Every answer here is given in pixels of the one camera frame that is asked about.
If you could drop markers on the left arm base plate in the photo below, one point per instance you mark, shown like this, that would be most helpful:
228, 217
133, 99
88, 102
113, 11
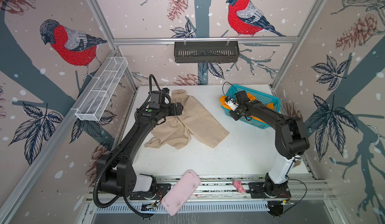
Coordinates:
155, 193

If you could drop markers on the pink flat case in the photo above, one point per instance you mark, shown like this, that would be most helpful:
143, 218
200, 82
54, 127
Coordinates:
181, 192

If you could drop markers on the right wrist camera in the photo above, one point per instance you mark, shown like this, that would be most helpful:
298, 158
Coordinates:
232, 105

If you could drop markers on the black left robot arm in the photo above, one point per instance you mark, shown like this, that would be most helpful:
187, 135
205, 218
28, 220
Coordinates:
115, 173

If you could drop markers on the white wire mesh shelf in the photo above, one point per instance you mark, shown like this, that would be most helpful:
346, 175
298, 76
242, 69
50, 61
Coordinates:
98, 98

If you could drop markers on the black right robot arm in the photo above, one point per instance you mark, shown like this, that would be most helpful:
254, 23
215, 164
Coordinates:
291, 139

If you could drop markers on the black hanging wire basket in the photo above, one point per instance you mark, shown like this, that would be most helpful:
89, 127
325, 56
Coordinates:
206, 52

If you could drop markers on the teal plastic basket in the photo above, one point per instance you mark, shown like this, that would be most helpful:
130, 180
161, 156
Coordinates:
262, 97

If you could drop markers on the orange shorts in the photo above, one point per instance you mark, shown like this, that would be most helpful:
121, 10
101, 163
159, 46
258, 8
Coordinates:
252, 98

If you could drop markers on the small pink crumpled object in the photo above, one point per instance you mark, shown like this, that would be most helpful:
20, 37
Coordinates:
238, 186

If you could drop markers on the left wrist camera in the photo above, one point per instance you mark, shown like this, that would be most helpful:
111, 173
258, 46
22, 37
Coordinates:
157, 100

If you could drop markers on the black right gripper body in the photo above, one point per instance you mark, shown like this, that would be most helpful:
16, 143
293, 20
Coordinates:
237, 112

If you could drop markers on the beige drawstring shorts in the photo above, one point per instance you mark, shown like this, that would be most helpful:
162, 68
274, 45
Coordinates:
195, 120

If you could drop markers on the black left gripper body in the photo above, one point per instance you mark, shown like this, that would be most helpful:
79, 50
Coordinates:
170, 110

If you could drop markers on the aluminium horizontal frame bar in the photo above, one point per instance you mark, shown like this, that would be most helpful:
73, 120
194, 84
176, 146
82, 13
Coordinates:
166, 41

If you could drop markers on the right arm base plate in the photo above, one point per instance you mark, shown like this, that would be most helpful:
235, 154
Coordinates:
269, 190

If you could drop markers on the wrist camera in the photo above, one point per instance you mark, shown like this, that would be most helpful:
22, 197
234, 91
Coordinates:
157, 100
232, 105

